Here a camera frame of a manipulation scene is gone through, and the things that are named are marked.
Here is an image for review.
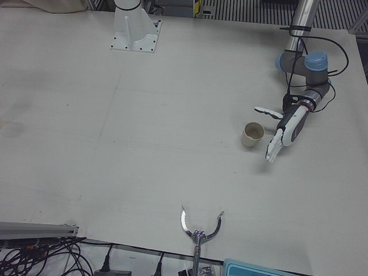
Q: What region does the beige cloth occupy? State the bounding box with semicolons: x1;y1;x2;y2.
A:
21;0;93;14

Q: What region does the beige paper cup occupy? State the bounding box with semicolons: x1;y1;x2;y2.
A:
240;121;266;149

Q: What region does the metal reacher grabber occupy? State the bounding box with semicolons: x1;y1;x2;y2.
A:
180;204;225;276

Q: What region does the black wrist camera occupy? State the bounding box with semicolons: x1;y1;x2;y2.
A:
281;93;300;114

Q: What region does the light blue plastic bin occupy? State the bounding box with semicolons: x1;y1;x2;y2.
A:
223;258;313;276

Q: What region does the black power box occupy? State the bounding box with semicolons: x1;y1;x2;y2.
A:
93;269;133;276

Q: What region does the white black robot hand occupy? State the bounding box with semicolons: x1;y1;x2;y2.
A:
253;103;313;164

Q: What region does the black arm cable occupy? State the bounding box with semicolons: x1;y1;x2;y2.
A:
280;25;351;116

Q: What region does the white mounting pedestal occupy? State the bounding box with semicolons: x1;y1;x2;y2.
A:
110;0;163;55

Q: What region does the aluminium profile post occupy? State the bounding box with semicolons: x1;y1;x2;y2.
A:
0;221;80;240

